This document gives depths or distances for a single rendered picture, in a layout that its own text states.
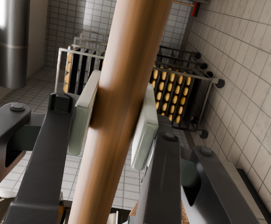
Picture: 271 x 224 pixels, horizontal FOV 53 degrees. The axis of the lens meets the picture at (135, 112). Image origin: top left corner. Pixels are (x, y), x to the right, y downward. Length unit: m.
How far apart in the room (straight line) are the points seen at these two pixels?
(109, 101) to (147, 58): 0.03
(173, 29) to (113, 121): 5.07
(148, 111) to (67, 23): 5.16
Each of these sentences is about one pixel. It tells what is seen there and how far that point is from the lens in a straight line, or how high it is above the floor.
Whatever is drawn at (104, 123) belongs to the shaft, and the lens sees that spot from 0.17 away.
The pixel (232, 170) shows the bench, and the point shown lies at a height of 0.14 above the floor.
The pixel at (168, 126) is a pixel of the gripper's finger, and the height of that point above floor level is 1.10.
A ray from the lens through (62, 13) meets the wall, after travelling 5.30.
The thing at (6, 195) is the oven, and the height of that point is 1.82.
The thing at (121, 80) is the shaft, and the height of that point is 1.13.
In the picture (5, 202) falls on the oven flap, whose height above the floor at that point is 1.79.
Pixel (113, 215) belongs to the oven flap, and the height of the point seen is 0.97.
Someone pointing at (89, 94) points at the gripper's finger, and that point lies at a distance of 0.15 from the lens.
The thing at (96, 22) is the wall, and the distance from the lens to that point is 5.20.
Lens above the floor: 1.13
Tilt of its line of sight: 5 degrees down
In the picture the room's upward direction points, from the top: 79 degrees counter-clockwise
